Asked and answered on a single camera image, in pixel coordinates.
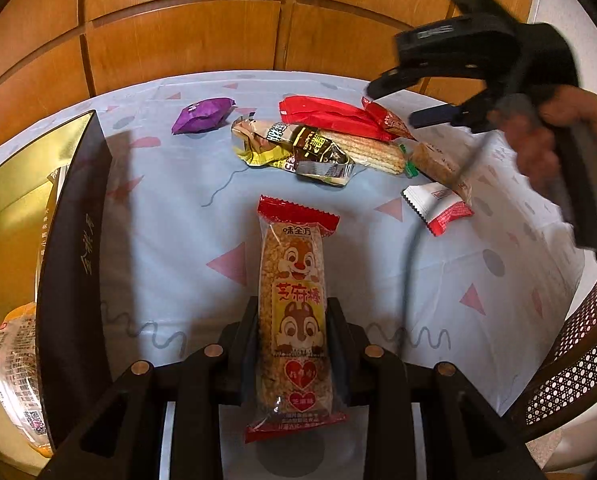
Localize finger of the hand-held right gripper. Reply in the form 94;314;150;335
409;101;484;129
366;62;432;102

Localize clear grain bar packet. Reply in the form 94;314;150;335
406;142;474;206

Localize gold tin box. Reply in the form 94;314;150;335
0;109;114;461

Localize clear orange pastry packet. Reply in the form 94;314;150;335
0;302;54;458

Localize plain red snack packet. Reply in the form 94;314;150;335
278;95;394;142

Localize person's right hand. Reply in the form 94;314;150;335
499;85;597;196

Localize purple snack packet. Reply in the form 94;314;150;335
172;97;236;135

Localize clear wafer roll packet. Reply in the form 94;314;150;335
323;130;419;178

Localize brown chocolate snack packet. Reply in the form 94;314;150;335
230;116;357;188

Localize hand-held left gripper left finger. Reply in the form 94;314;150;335
38;297;260;480

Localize brown rattan chair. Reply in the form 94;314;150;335
503;272;597;443

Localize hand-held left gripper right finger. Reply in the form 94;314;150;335
326;297;549;480

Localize squirrel print sesame bar packet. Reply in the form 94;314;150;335
243;195;350;443

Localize white and red snack packet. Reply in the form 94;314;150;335
402;182;475;237

